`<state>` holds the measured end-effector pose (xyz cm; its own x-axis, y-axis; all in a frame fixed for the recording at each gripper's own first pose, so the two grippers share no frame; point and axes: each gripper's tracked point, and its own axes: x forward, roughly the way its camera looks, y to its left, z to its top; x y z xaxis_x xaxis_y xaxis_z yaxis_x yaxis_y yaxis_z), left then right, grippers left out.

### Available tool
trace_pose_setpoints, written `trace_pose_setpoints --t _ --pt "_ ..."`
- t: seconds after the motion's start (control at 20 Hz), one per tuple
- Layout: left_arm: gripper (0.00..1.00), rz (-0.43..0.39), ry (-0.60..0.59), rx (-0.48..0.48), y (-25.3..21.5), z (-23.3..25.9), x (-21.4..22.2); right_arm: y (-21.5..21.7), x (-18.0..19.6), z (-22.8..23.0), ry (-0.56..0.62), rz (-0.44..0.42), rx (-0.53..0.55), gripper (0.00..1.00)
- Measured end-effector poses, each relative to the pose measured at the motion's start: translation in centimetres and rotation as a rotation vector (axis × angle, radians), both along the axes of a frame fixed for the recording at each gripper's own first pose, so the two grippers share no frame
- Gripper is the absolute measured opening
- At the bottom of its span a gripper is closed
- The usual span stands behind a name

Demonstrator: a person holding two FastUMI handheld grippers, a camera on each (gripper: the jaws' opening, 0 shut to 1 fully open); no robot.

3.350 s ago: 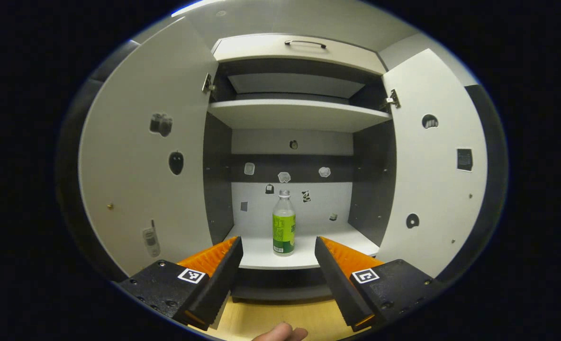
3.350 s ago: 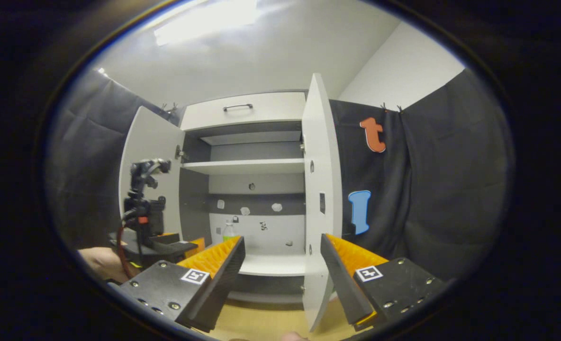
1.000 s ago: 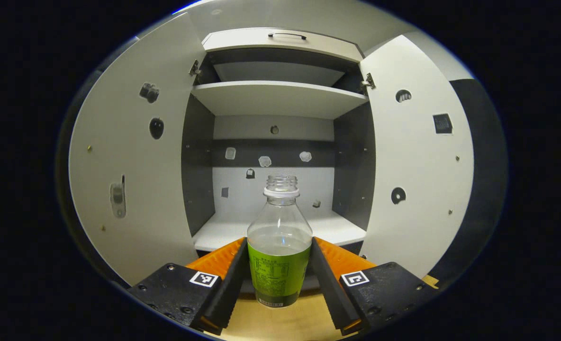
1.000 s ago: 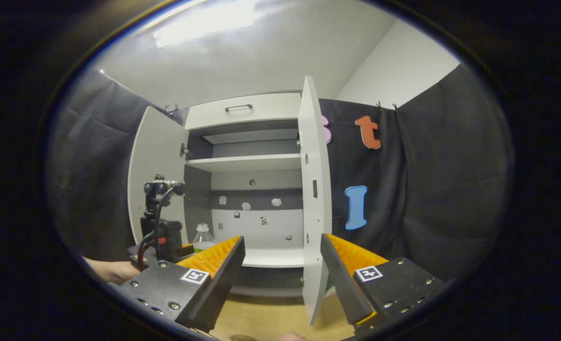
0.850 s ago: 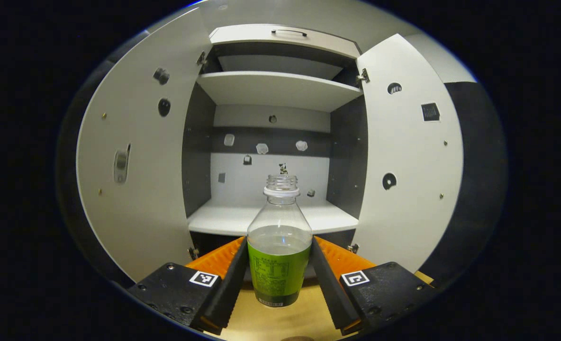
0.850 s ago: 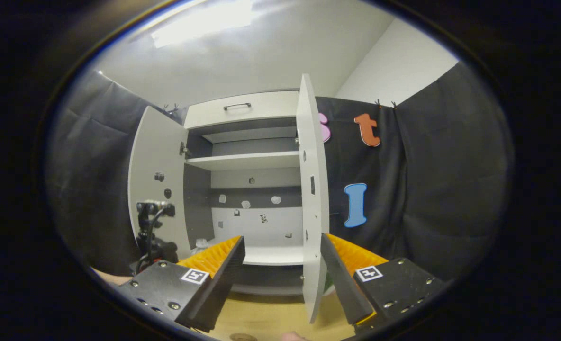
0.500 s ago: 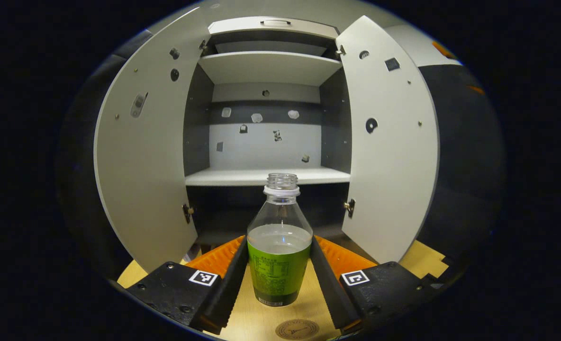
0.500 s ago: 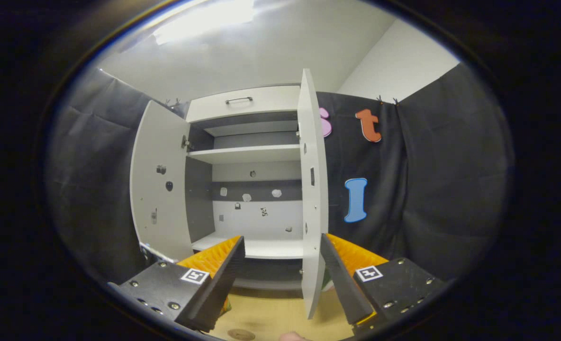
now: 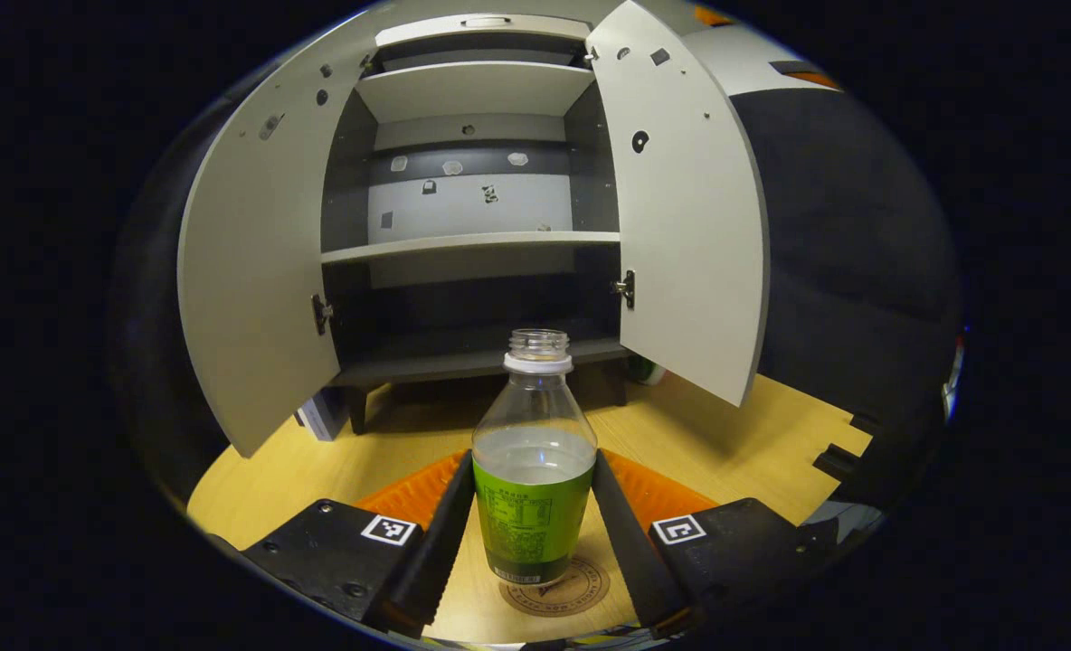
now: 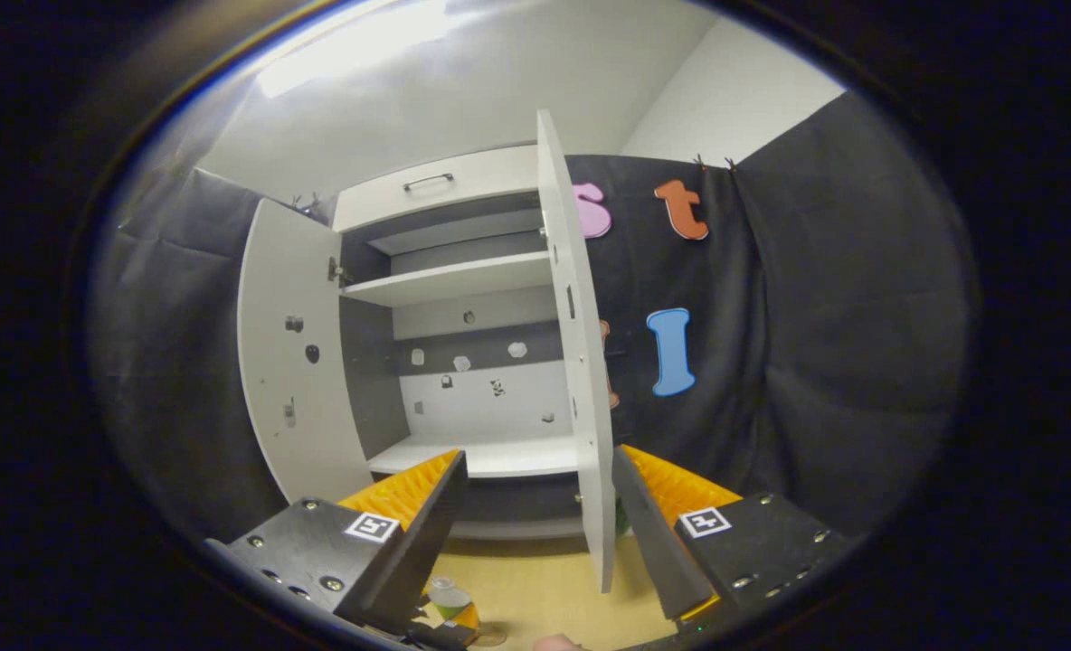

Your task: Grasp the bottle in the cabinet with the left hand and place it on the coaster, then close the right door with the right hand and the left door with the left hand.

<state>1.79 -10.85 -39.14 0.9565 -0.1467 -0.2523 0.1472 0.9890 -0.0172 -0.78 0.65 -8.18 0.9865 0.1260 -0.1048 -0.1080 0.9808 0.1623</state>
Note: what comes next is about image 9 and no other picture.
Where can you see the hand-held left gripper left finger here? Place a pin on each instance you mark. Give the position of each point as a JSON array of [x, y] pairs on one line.
[[440, 551]]

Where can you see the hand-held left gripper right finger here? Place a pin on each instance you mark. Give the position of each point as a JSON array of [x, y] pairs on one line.
[[626, 551]]

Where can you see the round brown coaster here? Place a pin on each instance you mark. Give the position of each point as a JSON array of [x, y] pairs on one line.
[[581, 592]]

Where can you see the green label plastic bottle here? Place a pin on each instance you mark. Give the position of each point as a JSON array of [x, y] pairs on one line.
[[533, 515]]

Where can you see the white cabinet door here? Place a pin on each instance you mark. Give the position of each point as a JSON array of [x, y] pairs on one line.
[[689, 226], [255, 271]]

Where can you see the metal door hinge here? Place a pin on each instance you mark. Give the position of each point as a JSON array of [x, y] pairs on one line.
[[320, 313], [626, 288]]

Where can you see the white cabinet shelf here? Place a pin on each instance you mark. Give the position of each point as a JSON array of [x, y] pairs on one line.
[[472, 90], [472, 244]]

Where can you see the white cabinet drawer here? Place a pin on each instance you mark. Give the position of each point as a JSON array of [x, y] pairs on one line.
[[427, 29]]

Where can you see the white box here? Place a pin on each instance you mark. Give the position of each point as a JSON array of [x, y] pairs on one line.
[[323, 416]]

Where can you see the green white object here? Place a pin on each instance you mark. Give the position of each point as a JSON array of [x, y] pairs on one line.
[[651, 371]]

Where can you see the black backdrop cloth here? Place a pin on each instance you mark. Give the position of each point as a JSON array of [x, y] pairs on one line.
[[861, 271]]

